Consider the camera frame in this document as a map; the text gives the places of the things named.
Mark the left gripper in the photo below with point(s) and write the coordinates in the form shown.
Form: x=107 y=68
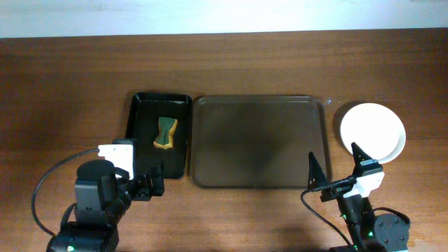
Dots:
x=144 y=187

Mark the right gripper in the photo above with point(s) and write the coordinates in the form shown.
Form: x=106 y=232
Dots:
x=339 y=183

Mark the cream plate with ketchup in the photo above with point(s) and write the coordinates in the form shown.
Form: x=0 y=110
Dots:
x=376 y=129

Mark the yellow green sponge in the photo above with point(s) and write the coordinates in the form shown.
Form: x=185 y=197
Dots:
x=166 y=129

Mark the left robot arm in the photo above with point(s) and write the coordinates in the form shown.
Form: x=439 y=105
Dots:
x=105 y=188

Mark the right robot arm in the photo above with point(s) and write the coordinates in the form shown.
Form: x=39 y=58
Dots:
x=370 y=229

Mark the black small tray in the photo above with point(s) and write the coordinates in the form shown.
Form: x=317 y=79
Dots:
x=142 y=127

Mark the brown plastic tray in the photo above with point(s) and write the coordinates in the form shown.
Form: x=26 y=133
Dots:
x=257 y=141

